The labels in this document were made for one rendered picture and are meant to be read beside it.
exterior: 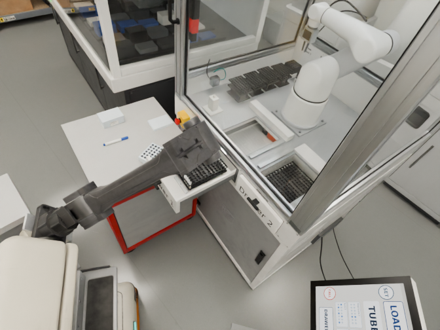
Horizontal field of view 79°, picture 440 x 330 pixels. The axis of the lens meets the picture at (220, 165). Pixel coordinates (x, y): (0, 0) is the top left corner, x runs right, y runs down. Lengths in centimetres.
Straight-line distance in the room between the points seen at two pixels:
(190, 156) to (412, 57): 49
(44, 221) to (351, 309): 92
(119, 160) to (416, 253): 236
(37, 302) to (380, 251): 234
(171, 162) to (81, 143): 115
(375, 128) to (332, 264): 167
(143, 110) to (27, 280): 133
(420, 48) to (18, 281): 87
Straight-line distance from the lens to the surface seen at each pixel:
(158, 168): 58
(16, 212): 151
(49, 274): 66
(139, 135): 164
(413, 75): 69
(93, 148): 162
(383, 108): 73
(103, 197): 72
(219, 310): 197
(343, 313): 102
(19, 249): 66
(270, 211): 120
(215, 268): 203
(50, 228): 85
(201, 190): 125
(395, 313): 98
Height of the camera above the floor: 193
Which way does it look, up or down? 51 degrees down
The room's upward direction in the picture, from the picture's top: 11 degrees clockwise
